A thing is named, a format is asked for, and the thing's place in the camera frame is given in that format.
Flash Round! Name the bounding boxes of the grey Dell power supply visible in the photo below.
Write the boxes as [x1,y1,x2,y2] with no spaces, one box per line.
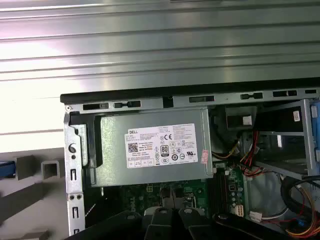
[90,106,214,188]

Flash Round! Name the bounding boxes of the red yellow supply wire bundle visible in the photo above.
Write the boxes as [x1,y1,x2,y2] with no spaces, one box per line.
[211,129,267,177]

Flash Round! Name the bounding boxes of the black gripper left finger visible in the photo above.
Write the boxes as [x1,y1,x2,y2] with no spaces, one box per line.
[72,206,175,240]

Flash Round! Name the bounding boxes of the grey parts rack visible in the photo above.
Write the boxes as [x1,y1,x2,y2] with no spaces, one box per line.
[0,147,68,240]

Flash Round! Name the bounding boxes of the grey metal disk bay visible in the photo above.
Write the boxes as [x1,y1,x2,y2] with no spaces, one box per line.
[252,99,316,177]

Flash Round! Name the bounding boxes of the black open PC case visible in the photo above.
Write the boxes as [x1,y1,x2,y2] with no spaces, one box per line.
[59,79,320,240]

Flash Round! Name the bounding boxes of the green motherboard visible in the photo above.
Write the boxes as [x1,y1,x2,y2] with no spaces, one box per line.
[119,161,248,220]

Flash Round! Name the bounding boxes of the hard disk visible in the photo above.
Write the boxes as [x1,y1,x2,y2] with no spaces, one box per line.
[0,161,16,180]

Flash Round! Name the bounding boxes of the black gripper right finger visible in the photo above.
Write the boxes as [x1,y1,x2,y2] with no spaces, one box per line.
[178,206,288,240]

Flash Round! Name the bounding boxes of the drive cage with blue latches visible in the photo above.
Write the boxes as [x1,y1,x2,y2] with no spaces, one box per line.
[309,99,320,162]

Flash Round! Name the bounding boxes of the black RAM slots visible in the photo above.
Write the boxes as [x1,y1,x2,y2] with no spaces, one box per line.
[207,169,229,215]

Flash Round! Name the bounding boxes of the black cable bundle in case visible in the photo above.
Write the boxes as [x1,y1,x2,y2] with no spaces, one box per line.
[279,174,320,227]

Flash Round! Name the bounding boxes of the orange power wire black plug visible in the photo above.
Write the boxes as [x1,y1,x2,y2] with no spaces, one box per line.
[284,184,320,238]

